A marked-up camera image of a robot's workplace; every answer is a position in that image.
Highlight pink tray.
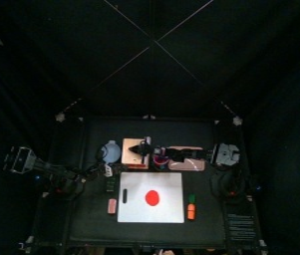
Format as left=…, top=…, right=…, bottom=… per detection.
left=166, top=145, right=206, bottom=172

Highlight pink toy block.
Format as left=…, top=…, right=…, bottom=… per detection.
left=107, top=198, right=118, bottom=215

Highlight wooden drawer box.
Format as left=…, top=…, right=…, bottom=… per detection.
left=120, top=137, right=151, bottom=170

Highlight white cutting board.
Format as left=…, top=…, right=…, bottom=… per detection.
left=116, top=171, right=185, bottom=224

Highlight red and blue small cup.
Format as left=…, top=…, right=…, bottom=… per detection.
left=151, top=154, right=170, bottom=169

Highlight white label sheet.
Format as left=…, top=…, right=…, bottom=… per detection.
left=226, top=212, right=255, bottom=243

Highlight orange toy carrot green top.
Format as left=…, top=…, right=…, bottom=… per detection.
left=186, top=193, right=197, bottom=221

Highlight red round dough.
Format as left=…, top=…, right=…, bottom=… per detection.
left=144, top=189, right=160, bottom=207

